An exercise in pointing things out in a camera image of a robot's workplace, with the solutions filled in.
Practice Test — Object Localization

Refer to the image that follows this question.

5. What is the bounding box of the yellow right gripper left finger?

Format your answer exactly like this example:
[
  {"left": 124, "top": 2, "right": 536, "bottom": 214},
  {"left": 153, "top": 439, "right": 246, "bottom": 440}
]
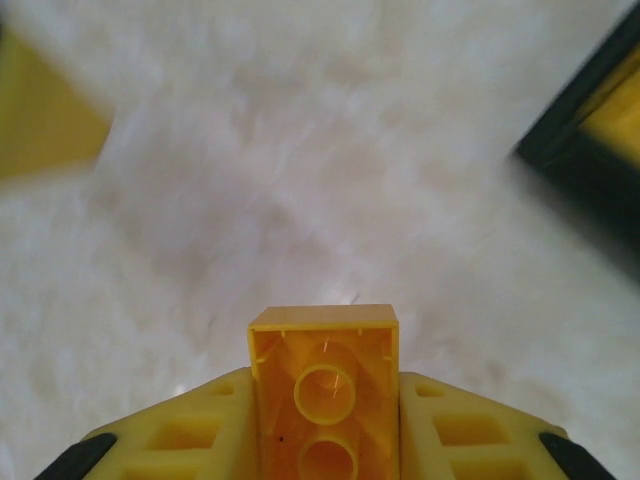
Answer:
[{"left": 34, "top": 366, "right": 261, "bottom": 480}]

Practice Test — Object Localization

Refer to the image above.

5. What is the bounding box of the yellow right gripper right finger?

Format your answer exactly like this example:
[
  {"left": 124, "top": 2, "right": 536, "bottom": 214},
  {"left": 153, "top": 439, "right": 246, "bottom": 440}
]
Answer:
[{"left": 398, "top": 371, "right": 640, "bottom": 480}]

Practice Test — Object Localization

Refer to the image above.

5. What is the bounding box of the yellow lego brick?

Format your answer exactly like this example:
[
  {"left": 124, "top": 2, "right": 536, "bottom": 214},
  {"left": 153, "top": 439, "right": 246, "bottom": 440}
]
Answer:
[
  {"left": 574, "top": 69, "right": 640, "bottom": 139},
  {"left": 247, "top": 303, "right": 403, "bottom": 480}
]

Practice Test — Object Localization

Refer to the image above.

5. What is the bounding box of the black plastic bin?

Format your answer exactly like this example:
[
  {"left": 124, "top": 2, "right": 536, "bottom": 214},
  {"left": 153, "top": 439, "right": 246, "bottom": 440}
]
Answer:
[{"left": 509, "top": 0, "right": 640, "bottom": 281}]

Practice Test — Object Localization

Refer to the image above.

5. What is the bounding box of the yellow plastic bin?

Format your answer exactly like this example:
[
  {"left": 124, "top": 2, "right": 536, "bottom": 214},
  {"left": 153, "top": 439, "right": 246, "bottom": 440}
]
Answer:
[{"left": 0, "top": 37, "right": 114, "bottom": 182}]

